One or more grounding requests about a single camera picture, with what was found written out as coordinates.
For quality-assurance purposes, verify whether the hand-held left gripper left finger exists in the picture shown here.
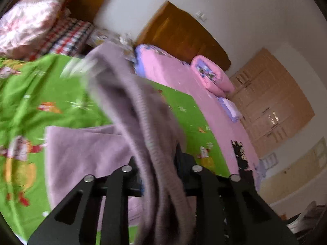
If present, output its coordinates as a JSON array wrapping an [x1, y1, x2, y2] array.
[[27, 156, 143, 245]]

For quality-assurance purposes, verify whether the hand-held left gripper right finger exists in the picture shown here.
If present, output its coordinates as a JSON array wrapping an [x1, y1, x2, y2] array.
[[175, 143, 299, 245]]

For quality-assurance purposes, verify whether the mauve knitted sweater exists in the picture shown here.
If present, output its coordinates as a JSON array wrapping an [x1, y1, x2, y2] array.
[[45, 42, 197, 245]]

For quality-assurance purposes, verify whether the black patterned cloth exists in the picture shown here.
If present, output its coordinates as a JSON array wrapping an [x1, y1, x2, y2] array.
[[231, 140, 253, 176]]

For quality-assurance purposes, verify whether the white plastic stool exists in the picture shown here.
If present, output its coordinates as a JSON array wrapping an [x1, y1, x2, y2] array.
[[261, 153, 279, 169]]

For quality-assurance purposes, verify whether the lavender folded cloth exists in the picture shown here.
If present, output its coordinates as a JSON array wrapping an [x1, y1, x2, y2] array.
[[217, 97, 242, 123]]

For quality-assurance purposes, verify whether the pink folded quilt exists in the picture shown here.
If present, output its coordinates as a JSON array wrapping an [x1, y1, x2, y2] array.
[[190, 55, 235, 98]]

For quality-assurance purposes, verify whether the beige low cabinet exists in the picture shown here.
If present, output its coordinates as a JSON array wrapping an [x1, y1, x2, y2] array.
[[258, 136, 327, 205]]

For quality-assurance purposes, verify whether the pink bed sheet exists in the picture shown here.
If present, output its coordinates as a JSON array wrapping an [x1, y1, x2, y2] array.
[[134, 44, 262, 192]]

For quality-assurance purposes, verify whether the light wooden wardrobe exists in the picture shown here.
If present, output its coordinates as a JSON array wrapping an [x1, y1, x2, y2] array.
[[227, 47, 316, 159]]

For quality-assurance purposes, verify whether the dark cloth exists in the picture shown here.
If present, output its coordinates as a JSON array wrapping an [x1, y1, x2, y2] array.
[[281, 202, 327, 238]]

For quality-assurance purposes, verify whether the green printed blanket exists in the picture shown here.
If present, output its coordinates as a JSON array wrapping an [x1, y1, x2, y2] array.
[[0, 53, 232, 243]]

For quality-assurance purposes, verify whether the orange wooden headboard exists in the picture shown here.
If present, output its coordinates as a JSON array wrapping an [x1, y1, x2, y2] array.
[[135, 0, 232, 72]]

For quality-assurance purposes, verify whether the cloth-covered nightstand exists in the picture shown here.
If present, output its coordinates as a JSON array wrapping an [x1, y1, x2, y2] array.
[[87, 28, 137, 62]]

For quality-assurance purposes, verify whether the plaid bed sheet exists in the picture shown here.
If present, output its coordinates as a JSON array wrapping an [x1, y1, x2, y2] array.
[[28, 17, 94, 62]]

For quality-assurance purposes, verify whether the dark wooden headboard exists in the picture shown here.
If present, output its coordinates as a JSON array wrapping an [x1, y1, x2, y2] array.
[[64, 0, 114, 26]]

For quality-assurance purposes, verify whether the pink floral pillow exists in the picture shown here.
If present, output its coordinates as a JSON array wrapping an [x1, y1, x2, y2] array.
[[0, 0, 68, 59]]

